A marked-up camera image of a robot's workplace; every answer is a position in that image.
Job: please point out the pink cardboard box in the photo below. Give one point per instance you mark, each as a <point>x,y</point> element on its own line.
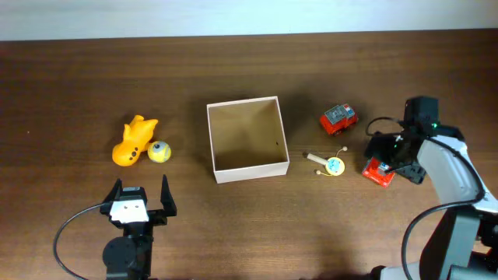
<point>247,139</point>

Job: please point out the red fire truck with ladder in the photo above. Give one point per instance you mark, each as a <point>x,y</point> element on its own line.
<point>377,171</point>

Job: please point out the yellow grey toy ball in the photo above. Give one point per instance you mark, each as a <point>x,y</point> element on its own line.
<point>159,152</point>

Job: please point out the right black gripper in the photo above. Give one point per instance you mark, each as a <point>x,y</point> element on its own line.
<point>383,141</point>

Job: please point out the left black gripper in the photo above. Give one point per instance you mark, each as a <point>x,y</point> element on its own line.
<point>160,216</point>

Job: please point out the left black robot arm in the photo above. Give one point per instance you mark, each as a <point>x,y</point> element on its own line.
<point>129,256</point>

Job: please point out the orange rubber animal toy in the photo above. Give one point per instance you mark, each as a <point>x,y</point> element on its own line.
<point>135,140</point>

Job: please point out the red fire truck toy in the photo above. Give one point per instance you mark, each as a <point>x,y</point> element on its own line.
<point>338,119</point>

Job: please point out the yellow wooden rattle drum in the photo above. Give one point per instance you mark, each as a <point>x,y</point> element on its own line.
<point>334,166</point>

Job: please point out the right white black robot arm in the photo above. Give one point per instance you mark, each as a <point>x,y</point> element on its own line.
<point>464,243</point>

